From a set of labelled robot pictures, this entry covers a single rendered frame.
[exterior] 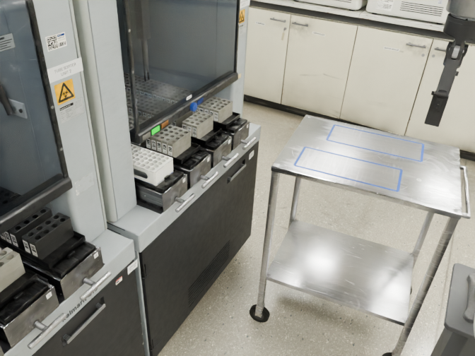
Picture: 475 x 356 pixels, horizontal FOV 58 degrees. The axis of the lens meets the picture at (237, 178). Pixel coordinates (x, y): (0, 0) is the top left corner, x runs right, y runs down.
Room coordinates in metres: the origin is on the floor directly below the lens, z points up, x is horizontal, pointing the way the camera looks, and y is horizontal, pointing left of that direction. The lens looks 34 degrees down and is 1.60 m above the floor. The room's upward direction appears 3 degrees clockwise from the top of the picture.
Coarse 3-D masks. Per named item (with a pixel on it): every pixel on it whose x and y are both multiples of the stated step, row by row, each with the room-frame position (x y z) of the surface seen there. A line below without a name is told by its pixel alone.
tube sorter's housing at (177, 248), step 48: (96, 0) 1.02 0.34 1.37; (96, 48) 1.00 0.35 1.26; (240, 48) 1.68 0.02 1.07; (96, 96) 0.99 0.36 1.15; (240, 96) 1.70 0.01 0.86; (96, 144) 0.99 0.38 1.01; (240, 144) 1.52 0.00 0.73; (192, 192) 1.20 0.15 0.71; (240, 192) 1.55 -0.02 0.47; (144, 240) 0.97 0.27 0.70; (192, 240) 1.20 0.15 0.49; (240, 240) 1.58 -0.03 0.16; (144, 288) 0.95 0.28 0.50; (192, 288) 1.20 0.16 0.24; (144, 336) 0.96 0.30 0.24
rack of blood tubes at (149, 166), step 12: (132, 144) 1.25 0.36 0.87; (132, 156) 1.17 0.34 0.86; (144, 156) 1.18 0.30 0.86; (156, 156) 1.18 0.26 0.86; (168, 156) 1.18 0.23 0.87; (144, 168) 1.11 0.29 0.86; (156, 168) 1.11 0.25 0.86; (168, 168) 1.15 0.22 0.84; (144, 180) 1.11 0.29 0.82; (156, 180) 1.09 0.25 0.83
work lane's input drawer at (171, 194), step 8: (168, 176) 1.13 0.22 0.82; (176, 176) 1.14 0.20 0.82; (184, 176) 1.16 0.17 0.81; (136, 184) 1.10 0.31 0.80; (144, 184) 1.10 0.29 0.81; (152, 184) 1.09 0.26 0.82; (160, 184) 1.09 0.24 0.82; (168, 184) 1.10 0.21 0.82; (176, 184) 1.12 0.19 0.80; (184, 184) 1.16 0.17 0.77; (136, 192) 1.10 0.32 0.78; (144, 192) 1.09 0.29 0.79; (152, 192) 1.07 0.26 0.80; (160, 192) 1.07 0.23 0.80; (168, 192) 1.08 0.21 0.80; (176, 192) 1.12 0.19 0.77; (184, 192) 1.16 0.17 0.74; (152, 200) 1.07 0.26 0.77; (160, 200) 1.06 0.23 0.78; (168, 200) 1.08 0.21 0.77; (176, 200) 1.11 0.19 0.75; (184, 200) 1.10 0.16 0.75; (176, 208) 1.06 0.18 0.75
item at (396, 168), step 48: (288, 144) 1.39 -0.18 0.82; (336, 144) 1.41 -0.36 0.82; (384, 144) 1.43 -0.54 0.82; (432, 144) 1.46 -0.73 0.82; (384, 192) 1.12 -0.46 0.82; (432, 192) 1.13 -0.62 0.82; (288, 240) 1.47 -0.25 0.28; (336, 240) 1.49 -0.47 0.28; (336, 288) 1.20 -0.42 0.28; (384, 288) 1.22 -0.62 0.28
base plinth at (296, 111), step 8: (248, 96) 3.60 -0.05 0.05; (264, 104) 3.53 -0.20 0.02; (272, 104) 3.49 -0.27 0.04; (280, 104) 3.46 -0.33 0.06; (288, 112) 3.42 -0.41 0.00; (296, 112) 3.39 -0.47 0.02; (304, 112) 3.36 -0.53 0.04; (312, 112) 3.33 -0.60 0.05; (336, 120) 3.24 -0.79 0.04; (344, 120) 3.21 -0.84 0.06; (464, 152) 2.81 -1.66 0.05; (472, 160) 2.78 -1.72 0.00
